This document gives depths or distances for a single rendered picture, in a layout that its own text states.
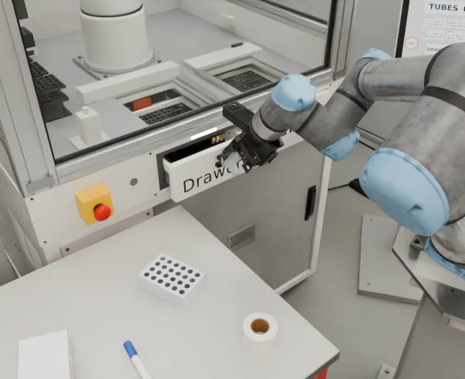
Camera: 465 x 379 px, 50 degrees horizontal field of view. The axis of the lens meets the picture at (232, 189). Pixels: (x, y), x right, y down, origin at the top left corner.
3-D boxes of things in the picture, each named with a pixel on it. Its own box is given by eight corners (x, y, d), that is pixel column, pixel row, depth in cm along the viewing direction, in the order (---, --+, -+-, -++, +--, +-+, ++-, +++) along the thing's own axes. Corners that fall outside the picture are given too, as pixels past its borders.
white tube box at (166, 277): (206, 285, 111) (205, 273, 109) (184, 310, 106) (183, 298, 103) (162, 264, 117) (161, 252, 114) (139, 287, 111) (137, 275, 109)
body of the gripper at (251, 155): (244, 175, 114) (265, 152, 104) (225, 144, 116) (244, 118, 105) (268, 164, 118) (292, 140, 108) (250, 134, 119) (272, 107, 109)
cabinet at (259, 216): (319, 280, 214) (344, 116, 165) (98, 422, 164) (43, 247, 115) (195, 178, 274) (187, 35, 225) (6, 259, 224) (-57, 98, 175)
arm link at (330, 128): (377, 119, 95) (332, 84, 94) (341, 166, 96) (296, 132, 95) (366, 120, 103) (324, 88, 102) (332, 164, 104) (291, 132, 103)
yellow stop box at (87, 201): (116, 216, 118) (112, 192, 114) (88, 228, 115) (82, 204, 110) (107, 205, 122) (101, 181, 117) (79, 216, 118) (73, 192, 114)
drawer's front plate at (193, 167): (262, 164, 140) (263, 130, 133) (174, 203, 125) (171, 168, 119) (258, 161, 141) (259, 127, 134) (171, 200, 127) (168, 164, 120)
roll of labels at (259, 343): (247, 320, 104) (247, 308, 101) (280, 329, 102) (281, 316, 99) (237, 348, 98) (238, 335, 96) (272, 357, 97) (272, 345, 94)
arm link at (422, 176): (527, 233, 96) (508, 116, 52) (478, 293, 97) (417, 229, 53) (471, 199, 103) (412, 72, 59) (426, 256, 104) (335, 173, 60)
